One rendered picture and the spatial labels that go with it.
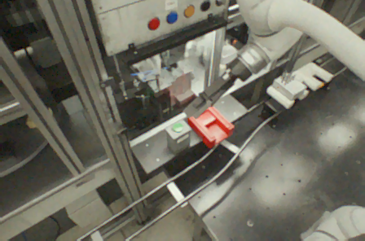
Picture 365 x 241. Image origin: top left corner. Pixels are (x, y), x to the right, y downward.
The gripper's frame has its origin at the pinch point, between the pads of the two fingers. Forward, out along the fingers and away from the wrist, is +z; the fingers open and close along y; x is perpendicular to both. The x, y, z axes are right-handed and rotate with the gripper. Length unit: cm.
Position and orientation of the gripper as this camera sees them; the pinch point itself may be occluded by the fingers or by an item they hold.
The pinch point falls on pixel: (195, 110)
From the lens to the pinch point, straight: 79.0
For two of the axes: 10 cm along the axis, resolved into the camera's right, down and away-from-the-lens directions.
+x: 6.3, 7.4, -2.3
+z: -7.3, 6.7, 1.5
